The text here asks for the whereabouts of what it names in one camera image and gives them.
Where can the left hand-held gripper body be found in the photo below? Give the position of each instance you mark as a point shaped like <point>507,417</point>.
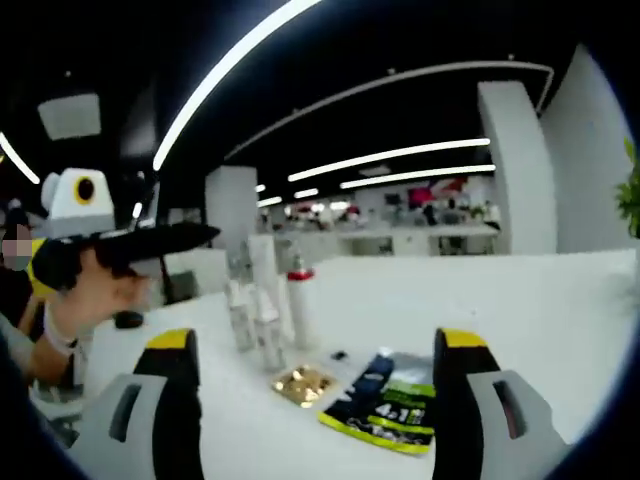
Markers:
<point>75,210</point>

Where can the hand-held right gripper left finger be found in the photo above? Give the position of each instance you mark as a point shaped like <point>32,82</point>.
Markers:
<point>160,425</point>

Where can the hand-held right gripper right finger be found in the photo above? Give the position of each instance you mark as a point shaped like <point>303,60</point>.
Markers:
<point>460,425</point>

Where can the green black skincare sachet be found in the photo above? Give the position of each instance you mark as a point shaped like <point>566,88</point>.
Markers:
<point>395,410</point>

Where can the white skincare bottle red square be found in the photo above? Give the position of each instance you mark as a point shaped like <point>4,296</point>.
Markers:
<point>242,320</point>

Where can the frosted skincare bottle grey label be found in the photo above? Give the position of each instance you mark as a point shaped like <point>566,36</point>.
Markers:
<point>270,345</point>

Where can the gold skincare sachet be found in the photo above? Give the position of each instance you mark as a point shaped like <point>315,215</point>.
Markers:
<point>302,385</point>

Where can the white skincare bottle red collar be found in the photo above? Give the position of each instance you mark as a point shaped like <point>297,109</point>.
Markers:
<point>301,310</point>

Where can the white square pillar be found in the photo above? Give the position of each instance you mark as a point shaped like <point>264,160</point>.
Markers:
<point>515,190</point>
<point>230,205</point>

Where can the curved ceiling light strip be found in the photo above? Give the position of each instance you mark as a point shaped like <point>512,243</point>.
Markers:
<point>161,152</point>

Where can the black computer mouse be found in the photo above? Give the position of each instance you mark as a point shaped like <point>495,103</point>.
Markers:
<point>129,320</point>

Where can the square ceiling vent panel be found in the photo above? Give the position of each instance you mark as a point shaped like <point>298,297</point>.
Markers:
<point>70,116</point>

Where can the small black object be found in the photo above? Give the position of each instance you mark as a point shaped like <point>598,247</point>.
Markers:
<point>339,356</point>

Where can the row of white office desks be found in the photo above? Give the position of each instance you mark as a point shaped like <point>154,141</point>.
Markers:
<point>450,235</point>

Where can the straight ceiling light strip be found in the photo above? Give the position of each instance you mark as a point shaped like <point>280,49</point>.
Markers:
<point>480,143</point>
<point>485,168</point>

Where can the potted green plant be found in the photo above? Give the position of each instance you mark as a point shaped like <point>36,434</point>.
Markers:
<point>631,200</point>

